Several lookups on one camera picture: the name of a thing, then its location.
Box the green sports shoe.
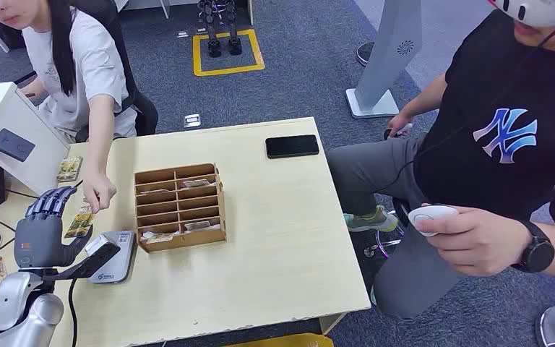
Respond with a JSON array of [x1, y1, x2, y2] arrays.
[[343, 205, 399, 234]]

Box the person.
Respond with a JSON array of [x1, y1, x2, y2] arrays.
[[0, 0, 138, 215]]

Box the person's right hand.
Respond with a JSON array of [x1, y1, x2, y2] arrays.
[[19, 79, 45, 104]]

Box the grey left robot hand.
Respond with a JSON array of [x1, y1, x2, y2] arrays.
[[14, 185, 94, 270]]

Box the black office chair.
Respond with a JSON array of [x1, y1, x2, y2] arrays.
[[69, 0, 160, 143]]

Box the yellow plastic object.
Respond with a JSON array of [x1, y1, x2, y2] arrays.
[[225, 333, 335, 347]]

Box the white kiosk stand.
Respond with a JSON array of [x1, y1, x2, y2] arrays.
[[345, 0, 423, 120]]

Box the grey white card reader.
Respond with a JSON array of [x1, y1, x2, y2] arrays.
[[87, 231, 137, 285]]

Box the yellow printed ID card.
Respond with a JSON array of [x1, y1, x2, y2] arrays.
[[63, 205, 95, 239]]

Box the white counter box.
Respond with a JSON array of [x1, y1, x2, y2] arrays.
[[0, 82, 71, 197]]

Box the black round floor base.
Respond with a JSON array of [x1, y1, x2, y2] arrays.
[[356, 41, 375, 67]]

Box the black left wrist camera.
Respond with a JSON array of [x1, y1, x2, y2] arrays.
[[43, 234, 122, 283]]

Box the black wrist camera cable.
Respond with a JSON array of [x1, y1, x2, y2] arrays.
[[68, 278, 78, 347]]

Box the black robot legs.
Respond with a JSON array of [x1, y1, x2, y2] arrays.
[[197, 0, 243, 59]]

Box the operator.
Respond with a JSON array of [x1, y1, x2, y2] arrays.
[[327, 0, 555, 321]]

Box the wooden slotted card organizer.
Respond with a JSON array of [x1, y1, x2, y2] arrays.
[[134, 163, 228, 254]]

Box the person's left hand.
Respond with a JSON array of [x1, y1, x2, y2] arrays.
[[82, 172, 118, 215]]

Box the chrome base stool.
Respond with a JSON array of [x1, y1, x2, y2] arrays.
[[363, 198, 413, 260]]

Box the white black hand controller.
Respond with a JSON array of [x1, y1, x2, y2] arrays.
[[383, 123, 413, 141]]

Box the operator's left hand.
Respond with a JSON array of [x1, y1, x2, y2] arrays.
[[423, 205, 532, 278]]

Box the black flat square device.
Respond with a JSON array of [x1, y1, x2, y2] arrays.
[[0, 127, 36, 163]]

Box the white oval hand controller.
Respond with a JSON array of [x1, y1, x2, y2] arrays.
[[408, 205, 460, 238]]

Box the black smartphone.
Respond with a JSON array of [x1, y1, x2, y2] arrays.
[[264, 134, 321, 160]]

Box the operator's right hand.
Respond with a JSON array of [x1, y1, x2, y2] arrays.
[[387, 113, 415, 140]]

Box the black wrist watch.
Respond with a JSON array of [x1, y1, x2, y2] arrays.
[[511, 220, 555, 275]]

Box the white VR headset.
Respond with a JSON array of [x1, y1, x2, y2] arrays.
[[487, 0, 555, 28]]

